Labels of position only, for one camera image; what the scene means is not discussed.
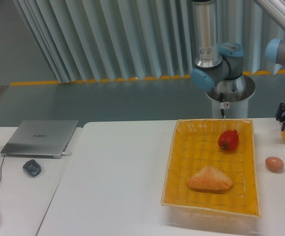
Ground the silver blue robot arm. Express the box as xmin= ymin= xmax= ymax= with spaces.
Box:
xmin=190 ymin=0 xmax=285 ymax=118

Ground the red bell pepper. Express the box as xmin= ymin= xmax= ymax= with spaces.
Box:
xmin=218 ymin=130 xmax=239 ymax=151

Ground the yellow woven basket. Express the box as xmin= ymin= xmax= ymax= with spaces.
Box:
xmin=160 ymin=118 xmax=261 ymax=217

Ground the brown egg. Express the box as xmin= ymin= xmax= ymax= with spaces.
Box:
xmin=265 ymin=156 xmax=284 ymax=172

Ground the triangular bread slice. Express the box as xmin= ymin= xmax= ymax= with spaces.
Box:
xmin=187 ymin=165 xmax=233 ymax=191

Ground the silver closed laptop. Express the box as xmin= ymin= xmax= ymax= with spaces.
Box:
xmin=0 ymin=120 xmax=78 ymax=158

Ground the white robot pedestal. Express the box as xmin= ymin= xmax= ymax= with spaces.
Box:
xmin=210 ymin=98 xmax=249 ymax=118

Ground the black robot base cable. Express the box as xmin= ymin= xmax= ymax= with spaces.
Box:
xmin=219 ymin=92 xmax=226 ymax=120

